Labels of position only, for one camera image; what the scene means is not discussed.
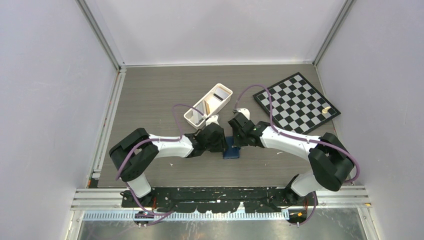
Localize blue card holder wallet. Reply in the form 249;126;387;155
222;136;240;160

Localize white plastic tray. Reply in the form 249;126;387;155
183;83;233;130

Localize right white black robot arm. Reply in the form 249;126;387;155
228;112;354;205

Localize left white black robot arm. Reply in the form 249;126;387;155
109;123;229;207

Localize grey cards in tray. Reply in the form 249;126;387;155
193;100;208;123

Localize silver card at tray end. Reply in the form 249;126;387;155
213;87;231;101

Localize black white chessboard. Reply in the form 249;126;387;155
252;72;341;135

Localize beige chess piece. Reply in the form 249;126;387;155
321;106;331;114

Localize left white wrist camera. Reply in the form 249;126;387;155
200;114;220;128

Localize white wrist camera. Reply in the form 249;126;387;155
200;114;220;128
233;108;251;120

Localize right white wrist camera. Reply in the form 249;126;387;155
233;108;251;120

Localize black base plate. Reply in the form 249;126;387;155
120;186;315;214

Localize aluminium frame rail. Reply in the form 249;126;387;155
70;188;127;211

